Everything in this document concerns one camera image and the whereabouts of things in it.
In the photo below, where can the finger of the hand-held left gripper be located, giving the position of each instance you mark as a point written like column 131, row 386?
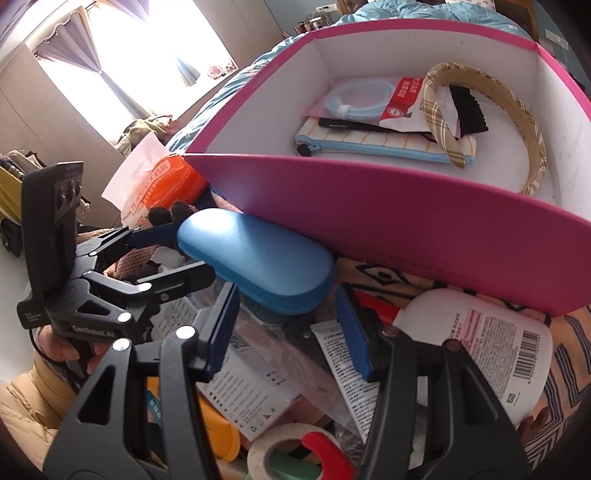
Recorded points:
column 184, row 279
column 157, row 236

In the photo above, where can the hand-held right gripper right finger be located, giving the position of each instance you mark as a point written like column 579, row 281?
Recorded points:
column 353, row 332

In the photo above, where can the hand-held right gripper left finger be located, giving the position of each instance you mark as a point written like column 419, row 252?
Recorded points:
column 221, row 325

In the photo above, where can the blue glasses case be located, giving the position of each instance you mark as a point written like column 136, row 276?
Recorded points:
column 258, row 258

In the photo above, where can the pink cardboard box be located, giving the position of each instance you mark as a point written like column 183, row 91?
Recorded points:
column 392, row 221

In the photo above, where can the person's left hand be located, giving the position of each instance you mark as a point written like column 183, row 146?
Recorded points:
column 60, row 350

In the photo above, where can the brown plush toy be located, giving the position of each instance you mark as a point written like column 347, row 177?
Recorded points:
column 161, row 214

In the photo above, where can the orange and white plastic bag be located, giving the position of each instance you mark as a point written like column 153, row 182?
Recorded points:
column 175, row 180

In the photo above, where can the pile of clothes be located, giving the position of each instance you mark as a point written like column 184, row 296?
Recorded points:
column 143, row 131

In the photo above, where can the orange tube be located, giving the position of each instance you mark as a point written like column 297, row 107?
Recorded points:
column 221, row 434

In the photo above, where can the white lotion bottle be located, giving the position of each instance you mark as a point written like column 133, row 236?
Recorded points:
column 461, row 341

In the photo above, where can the red tape dispenser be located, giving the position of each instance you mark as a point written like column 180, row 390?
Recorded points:
column 332, row 457

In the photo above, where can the masking tape roll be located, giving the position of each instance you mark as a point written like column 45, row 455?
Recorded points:
column 263, row 445

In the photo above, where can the green flat box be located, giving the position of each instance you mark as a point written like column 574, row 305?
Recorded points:
column 295, row 470

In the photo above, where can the short blue curtain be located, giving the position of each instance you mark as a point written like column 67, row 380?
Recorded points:
column 189, row 74

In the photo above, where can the long purple curtain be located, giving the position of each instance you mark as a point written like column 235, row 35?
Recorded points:
column 69, row 55

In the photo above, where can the yellow striped zipper pouch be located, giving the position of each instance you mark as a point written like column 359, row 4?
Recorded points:
column 351, row 143

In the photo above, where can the bright window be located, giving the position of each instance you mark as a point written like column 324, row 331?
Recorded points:
column 152, row 41

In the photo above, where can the slim black pen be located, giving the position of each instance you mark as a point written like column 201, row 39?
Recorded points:
column 341, row 123

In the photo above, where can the plaid headband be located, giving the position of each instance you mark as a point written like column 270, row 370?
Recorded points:
column 436, row 119

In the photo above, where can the red and white packet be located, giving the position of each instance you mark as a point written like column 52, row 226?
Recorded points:
column 406, row 106

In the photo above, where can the white power strip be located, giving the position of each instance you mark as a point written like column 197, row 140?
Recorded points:
column 326, row 8

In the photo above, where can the wooden bed headboard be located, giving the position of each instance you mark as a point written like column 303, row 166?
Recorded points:
column 517, row 18

